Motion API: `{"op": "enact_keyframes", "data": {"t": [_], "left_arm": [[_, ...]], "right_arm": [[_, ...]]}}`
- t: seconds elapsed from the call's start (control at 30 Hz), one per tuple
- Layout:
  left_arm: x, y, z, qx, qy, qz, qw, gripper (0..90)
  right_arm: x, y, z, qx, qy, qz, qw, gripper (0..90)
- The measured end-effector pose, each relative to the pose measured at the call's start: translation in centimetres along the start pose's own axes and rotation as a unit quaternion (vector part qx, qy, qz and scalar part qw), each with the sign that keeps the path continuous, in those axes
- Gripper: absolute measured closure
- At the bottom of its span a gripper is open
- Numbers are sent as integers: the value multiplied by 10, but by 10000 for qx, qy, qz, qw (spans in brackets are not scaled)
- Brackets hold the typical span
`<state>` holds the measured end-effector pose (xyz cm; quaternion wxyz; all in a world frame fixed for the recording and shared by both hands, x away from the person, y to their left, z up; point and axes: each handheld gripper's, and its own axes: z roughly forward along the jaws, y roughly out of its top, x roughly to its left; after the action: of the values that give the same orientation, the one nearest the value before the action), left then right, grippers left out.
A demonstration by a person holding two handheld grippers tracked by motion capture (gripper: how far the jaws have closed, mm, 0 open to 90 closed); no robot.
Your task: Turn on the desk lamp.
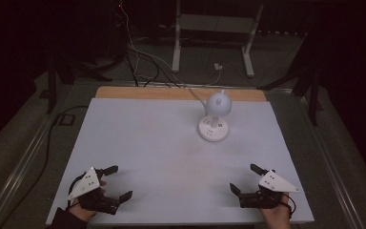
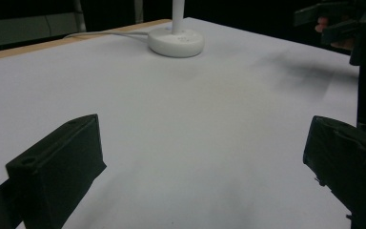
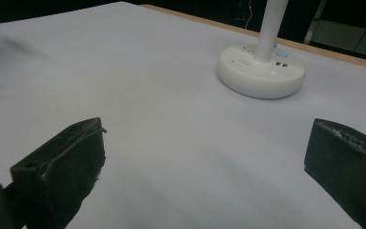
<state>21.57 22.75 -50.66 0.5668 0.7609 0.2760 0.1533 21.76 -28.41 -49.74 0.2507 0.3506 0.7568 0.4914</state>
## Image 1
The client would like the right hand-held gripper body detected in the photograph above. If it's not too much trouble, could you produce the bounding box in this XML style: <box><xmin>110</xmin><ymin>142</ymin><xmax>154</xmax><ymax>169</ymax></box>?
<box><xmin>239</xmin><ymin>169</ymin><xmax>301</xmax><ymax>210</ymax></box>

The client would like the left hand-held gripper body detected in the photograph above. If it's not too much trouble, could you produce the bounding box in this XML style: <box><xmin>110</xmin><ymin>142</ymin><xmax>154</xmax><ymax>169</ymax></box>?
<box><xmin>68</xmin><ymin>167</ymin><xmax>121</xmax><ymax>215</ymax></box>

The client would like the white round desk lamp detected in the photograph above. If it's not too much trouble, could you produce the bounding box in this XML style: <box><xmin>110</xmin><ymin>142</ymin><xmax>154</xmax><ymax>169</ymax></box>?
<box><xmin>197</xmin><ymin>89</ymin><xmax>234</xmax><ymax>143</ymax></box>

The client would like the person's left hand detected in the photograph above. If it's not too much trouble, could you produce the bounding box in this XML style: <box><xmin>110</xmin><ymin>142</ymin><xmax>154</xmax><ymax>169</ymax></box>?
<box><xmin>69</xmin><ymin>201</ymin><xmax>99</xmax><ymax>222</ymax></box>

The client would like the person's right hand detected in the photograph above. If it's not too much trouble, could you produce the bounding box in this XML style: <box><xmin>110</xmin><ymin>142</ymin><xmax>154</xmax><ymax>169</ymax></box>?
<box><xmin>259</xmin><ymin>194</ymin><xmax>293</xmax><ymax>229</ymax></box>

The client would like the white table mat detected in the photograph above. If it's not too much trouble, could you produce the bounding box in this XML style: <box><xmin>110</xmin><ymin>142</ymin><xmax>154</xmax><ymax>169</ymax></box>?
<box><xmin>45</xmin><ymin>96</ymin><xmax>315</xmax><ymax>226</ymax></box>

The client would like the black stand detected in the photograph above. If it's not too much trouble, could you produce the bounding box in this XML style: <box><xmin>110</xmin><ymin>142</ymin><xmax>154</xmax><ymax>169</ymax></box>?
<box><xmin>45</xmin><ymin>53</ymin><xmax>113</xmax><ymax>115</ymax></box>
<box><xmin>256</xmin><ymin>31</ymin><xmax>324</xmax><ymax>127</ymax></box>

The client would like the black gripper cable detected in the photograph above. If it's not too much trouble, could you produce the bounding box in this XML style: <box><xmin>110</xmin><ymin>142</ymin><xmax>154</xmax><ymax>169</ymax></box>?
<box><xmin>67</xmin><ymin>173</ymin><xmax>88</xmax><ymax>211</ymax></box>
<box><xmin>285</xmin><ymin>194</ymin><xmax>297</xmax><ymax>220</ymax></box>

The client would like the long black floor cable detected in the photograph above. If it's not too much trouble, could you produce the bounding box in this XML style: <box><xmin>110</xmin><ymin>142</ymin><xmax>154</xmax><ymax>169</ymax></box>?
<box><xmin>0</xmin><ymin>105</ymin><xmax>90</xmax><ymax>229</ymax></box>

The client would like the metal floor rail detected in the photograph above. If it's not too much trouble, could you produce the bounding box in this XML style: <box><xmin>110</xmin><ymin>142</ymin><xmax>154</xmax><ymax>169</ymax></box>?
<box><xmin>0</xmin><ymin>117</ymin><xmax>60</xmax><ymax>229</ymax></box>
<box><xmin>298</xmin><ymin>94</ymin><xmax>365</xmax><ymax>229</ymax></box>

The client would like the small black rectangular frame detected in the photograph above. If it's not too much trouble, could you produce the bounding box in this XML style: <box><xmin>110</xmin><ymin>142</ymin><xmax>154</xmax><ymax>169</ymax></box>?
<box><xmin>54</xmin><ymin>113</ymin><xmax>76</xmax><ymax>127</ymax></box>

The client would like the white lamp cable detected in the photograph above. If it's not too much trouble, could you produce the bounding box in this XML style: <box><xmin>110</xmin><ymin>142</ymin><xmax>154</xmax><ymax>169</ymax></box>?
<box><xmin>184</xmin><ymin>70</ymin><xmax>222</xmax><ymax>108</ymax></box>

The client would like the black floor cable bundle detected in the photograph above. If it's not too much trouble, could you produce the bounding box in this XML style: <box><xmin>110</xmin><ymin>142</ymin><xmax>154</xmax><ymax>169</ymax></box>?
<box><xmin>124</xmin><ymin>44</ymin><xmax>174</xmax><ymax>89</ymax></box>

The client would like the thin white floor cable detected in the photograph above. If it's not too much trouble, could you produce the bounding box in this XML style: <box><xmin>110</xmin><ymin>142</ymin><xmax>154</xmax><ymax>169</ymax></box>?
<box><xmin>118</xmin><ymin>0</ymin><xmax>185</xmax><ymax>88</ymax></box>

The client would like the white metal stand frame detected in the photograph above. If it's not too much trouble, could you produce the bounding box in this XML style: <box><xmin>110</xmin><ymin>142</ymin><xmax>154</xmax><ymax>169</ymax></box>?
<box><xmin>172</xmin><ymin>0</ymin><xmax>265</xmax><ymax>78</ymax></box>

